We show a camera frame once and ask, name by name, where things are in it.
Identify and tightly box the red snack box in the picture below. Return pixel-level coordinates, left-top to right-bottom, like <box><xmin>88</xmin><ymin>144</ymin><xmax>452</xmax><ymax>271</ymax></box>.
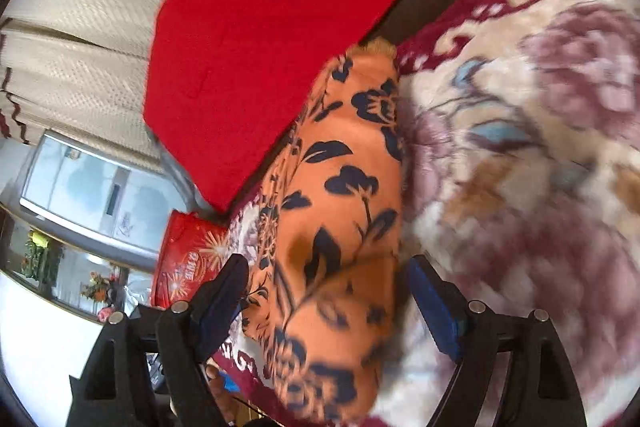
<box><xmin>152</xmin><ymin>209</ymin><xmax>232</xmax><ymax>312</ymax></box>

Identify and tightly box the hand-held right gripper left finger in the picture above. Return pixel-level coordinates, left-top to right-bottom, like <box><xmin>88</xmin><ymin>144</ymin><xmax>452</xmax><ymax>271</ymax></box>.
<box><xmin>67</xmin><ymin>253</ymin><xmax>249</xmax><ymax>427</ymax></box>

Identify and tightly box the orange flower arrangement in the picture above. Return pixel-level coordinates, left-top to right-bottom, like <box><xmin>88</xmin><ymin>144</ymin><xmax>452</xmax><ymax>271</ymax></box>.
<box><xmin>80</xmin><ymin>271</ymin><xmax>121</xmax><ymax>305</ymax></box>

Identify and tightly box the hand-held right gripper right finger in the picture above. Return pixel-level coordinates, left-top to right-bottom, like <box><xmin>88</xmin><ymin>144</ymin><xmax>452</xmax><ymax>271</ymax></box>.
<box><xmin>405</xmin><ymin>255</ymin><xmax>586</xmax><ymax>427</ymax></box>

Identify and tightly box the red fleece blanket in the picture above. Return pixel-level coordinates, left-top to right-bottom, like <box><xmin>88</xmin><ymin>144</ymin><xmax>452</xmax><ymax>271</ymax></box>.
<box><xmin>142</xmin><ymin>0</ymin><xmax>493</xmax><ymax>212</ymax></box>

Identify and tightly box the floral plush blanket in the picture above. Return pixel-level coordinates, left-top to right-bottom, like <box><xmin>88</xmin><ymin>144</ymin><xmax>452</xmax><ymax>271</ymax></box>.
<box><xmin>210</xmin><ymin>0</ymin><xmax>640</xmax><ymax>427</ymax></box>

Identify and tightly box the person's left hand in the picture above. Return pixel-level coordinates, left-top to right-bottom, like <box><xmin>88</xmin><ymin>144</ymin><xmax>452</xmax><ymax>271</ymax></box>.
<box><xmin>205</xmin><ymin>364</ymin><xmax>240</xmax><ymax>427</ymax></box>

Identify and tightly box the yellow flower arrangement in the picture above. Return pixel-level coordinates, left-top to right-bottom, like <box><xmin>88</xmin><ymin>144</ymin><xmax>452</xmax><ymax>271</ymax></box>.
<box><xmin>22</xmin><ymin>229</ymin><xmax>56</xmax><ymax>280</ymax></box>

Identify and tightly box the cream dotted curtain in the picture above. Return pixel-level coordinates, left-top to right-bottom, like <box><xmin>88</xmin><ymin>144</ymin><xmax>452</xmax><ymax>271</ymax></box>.
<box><xmin>0</xmin><ymin>0</ymin><xmax>198</xmax><ymax>172</ymax></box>

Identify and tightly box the white cabinet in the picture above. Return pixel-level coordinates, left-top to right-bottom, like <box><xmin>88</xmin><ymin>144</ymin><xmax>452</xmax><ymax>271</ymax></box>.
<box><xmin>20</xmin><ymin>132</ymin><xmax>168</xmax><ymax>253</ymax></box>

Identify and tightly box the orange black-flowered garment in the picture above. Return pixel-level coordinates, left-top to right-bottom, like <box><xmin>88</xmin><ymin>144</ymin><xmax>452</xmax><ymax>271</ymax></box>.
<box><xmin>240</xmin><ymin>39</ymin><xmax>407</xmax><ymax>424</ymax></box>

